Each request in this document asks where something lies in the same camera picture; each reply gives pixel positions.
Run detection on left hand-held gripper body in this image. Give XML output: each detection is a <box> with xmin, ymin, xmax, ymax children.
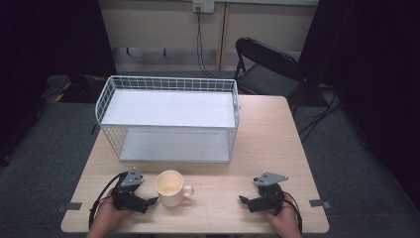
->
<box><xmin>110</xmin><ymin>167</ymin><xmax>151</xmax><ymax>214</ymax></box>

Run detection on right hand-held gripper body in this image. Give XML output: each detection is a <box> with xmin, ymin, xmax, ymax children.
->
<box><xmin>247</xmin><ymin>172</ymin><xmax>289</xmax><ymax>214</ymax></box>

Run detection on cream white mug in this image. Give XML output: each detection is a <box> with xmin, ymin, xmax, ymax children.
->
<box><xmin>155</xmin><ymin>170</ymin><xmax>195</xmax><ymax>208</ymax></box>

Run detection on white wire shelf rack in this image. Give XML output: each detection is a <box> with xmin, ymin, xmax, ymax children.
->
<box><xmin>94</xmin><ymin>74</ymin><xmax>242</xmax><ymax>164</ymax></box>

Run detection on person's right hand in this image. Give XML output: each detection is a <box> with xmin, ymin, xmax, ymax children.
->
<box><xmin>263</xmin><ymin>192</ymin><xmax>303</xmax><ymax>238</ymax></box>

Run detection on person's left hand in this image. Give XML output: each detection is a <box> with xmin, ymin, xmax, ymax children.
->
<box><xmin>86</xmin><ymin>194</ymin><xmax>135</xmax><ymax>238</ymax></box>

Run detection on grey tape strip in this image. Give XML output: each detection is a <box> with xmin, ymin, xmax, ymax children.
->
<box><xmin>308</xmin><ymin>198</ymin><xmax>333</xmax><ymax>210</ymax></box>
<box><xmin>55</xmin><ymin>201</ymin><xmax>83</xmax><ymax>213</ymax></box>

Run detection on black folding chair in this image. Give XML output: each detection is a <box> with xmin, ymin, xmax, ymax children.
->
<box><xmin>233</xmin><ymin>37</ymin><xmax>308</xmax><ymax>100</ymax></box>

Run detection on black curtain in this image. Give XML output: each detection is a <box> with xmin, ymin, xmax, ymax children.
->
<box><xmin>0</xmin><ymin>0</ymin><xmax>117</xmax><ymax>167</ymax></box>
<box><xmin>296</xmin><ymin>0</ymin><xmax>420</xmax><ymax>212</ymax></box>

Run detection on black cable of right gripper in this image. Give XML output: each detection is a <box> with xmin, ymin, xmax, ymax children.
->
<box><xmin>282</xmin><ymin>191</ymin><xmax>303</xmax><ymax>234</ymax></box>

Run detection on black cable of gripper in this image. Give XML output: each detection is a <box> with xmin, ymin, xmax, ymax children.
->
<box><xmin>282</xmin><ymin>191</ymin><xmax>303</xmax><ymax>234</ymax></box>
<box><xmin>87</xmin><ymin>172</ymin><xmax>129</xmax><ymax>230</ymax></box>

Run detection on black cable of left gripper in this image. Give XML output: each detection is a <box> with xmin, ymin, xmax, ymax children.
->
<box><xmin>87</xmin><ymin>172</ymin><xmax>129</xmax><ymax>230</ymax></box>

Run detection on black floor cables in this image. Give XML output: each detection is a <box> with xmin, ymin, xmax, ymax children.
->
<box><xmin>290</xmin><ymin>85</ymin><xmax>345</xmax><ymax>144</ymax></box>

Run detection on black wall power cable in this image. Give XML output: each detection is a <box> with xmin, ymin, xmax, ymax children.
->
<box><xmin>195</xmin><ymin>7</ymin><xmax>234</xmax><ymax>80</ymax></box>

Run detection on white wall socket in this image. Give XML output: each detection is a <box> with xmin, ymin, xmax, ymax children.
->
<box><xmin>192</xmin><ymin>0</ymin><xmax>216</xmax><ymax>14</ymax></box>

